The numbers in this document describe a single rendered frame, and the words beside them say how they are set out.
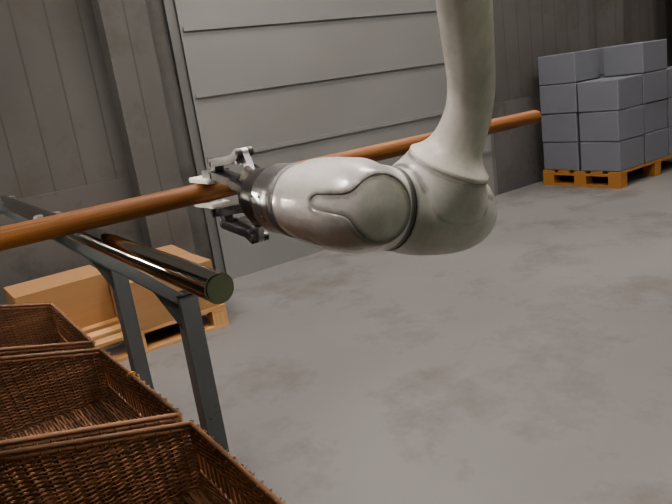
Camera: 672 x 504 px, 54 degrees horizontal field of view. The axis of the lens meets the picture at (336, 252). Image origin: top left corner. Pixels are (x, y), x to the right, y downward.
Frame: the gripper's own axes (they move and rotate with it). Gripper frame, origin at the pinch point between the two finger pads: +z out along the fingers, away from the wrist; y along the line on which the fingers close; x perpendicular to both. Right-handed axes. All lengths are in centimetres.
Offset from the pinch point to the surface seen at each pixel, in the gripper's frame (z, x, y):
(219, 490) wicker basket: 13, -3, 57
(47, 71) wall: 353, 68, -46
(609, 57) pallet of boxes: 279, 562, 0
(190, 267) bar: -32.3, -18.0, 2.3
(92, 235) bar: 1.0, -18.0, 2.5
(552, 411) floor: 53, 146, 119
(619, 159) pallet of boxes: 246, 519, 91
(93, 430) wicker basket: 28, -19, 43
